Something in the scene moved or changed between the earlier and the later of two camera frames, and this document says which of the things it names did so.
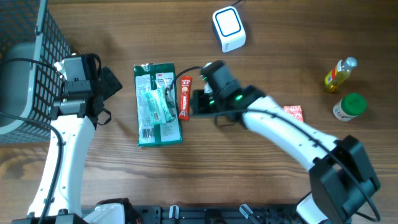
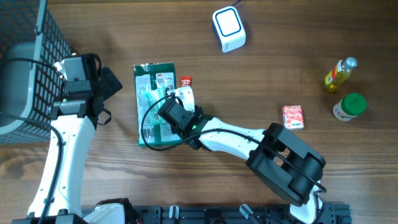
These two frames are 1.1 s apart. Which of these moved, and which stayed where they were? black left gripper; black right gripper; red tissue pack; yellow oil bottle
Moved: black right gripper
Stayed: black left gripper; red tissue pack; yellow oil bottle
